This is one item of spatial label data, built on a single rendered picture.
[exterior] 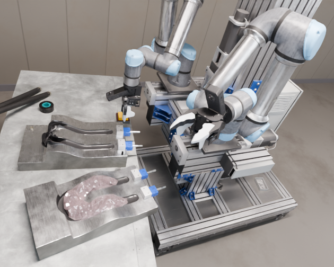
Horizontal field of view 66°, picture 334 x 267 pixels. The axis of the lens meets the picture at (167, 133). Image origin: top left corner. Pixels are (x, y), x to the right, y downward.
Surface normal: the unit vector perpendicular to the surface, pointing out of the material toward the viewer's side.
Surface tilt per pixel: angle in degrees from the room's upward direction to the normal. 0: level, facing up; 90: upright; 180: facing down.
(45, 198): 0
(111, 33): 90
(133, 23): 90
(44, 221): 0
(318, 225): 0
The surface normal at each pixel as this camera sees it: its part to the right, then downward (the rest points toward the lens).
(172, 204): 0.21, -0.72
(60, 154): 0.22, 0.69
